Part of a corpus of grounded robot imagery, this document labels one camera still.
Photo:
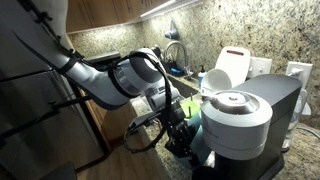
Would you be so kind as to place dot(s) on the clear glass water tank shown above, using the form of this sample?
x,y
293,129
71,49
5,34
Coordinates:
x,y
301,108

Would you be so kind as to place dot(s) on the blue soap dispenser bottle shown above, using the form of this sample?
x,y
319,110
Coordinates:
x,y
201,74

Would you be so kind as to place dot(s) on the stainless steel refrigerator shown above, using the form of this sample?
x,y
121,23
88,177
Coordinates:
x,y
28,89

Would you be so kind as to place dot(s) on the black toaster oven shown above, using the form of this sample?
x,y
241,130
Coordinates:
x,y
103,57

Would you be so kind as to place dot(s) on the white plug with cable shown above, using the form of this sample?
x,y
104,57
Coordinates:
x,y
295,72

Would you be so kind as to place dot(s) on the white light switch plate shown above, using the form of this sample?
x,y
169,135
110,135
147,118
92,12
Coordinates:
x,y
259,66

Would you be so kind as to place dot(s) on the white pink cutting board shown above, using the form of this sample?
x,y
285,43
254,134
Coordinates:
x,y
235,61

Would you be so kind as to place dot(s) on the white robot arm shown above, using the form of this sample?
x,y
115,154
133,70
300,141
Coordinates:
x,y
38,28

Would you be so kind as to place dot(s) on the large white bowl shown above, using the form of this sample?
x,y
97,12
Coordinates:
x,y
214,81

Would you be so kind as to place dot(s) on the green plastic bowl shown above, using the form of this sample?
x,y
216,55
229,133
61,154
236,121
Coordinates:
x,y
190,108

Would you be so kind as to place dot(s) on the white wall outlet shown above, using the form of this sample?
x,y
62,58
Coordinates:
x,y
304,75

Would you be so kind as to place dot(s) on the silver kitchen faucet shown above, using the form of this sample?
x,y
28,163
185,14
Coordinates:
x,y
176,60

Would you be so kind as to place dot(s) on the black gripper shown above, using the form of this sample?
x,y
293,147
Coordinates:
x,y
181,135

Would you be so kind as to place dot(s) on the wooden upper cabinets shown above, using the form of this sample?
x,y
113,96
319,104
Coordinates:
x,y
90,14

